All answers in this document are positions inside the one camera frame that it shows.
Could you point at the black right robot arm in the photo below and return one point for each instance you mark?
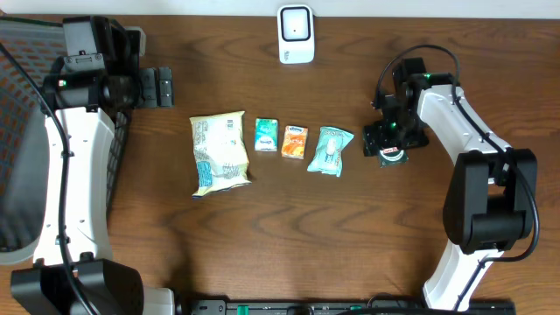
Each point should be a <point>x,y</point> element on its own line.
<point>489,212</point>

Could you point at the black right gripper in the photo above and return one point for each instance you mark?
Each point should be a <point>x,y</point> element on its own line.
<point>376,135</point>

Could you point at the orange tissue pack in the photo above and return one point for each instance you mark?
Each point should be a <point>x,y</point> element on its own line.
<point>294,141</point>

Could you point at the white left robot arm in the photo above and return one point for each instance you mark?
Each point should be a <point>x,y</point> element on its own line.
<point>73,269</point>

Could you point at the cream snack bag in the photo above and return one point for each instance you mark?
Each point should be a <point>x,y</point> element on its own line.
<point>220,155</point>

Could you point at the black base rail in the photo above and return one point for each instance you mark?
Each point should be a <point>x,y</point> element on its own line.
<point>377,306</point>

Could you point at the dark green ointment box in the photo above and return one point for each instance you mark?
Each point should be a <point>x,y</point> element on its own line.
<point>392,156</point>

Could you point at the teal tissue pack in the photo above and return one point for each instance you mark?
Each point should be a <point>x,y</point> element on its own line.
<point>266,134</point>

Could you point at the dark grey plastic basket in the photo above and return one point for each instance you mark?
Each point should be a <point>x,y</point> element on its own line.
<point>25,153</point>

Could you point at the mint green wipes pack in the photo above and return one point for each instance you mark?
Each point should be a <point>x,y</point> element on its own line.
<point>328,154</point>

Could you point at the white barcode scanner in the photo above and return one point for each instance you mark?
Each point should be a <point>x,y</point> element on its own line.
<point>296,37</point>

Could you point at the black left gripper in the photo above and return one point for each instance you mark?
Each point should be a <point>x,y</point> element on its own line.
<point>148,87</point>

